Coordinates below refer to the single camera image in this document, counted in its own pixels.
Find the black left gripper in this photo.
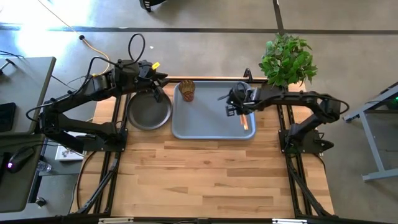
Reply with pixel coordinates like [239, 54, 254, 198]
[136, 60, 170, 103]

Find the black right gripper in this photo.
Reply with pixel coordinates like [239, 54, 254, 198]
[225, 82, 249, 118]

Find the amber faceted plastic cup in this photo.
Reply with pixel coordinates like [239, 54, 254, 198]
[178, 79, 197, 103]

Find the dark grey round plate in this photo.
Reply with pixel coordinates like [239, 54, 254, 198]
[126, 90, 173, 131]

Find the grey-blue plastic tray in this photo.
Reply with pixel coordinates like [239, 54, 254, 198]
[170, 80, 257, 140]

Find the green leafy plant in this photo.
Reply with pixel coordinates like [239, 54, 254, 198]
[258, 32, 318, 88]

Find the white printed box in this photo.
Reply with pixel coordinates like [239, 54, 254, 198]
[55, 132, 85, 162]

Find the grey side table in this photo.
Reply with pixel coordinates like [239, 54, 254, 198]
[0, 56, 57, 135]

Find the clear water bottle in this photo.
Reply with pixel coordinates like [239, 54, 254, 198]
[37, 160, 53, 174]

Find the dark office desk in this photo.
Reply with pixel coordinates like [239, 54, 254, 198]
[0, 133, 46, 214]

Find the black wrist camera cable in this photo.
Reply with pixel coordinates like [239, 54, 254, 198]
[217, 89, 238, 102]

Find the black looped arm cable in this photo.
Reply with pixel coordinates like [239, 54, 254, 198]
[127, 32, 146, 67]

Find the yellow floor cable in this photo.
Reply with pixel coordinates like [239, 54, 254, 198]
[37, 0, 111, 77]

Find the silver metal bracket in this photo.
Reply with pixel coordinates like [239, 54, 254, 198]
[272, 218, 308, 224]
[98, 217, 134, 224]

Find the grey metal table frame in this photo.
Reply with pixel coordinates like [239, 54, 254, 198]
[343, 82, 398, 182]

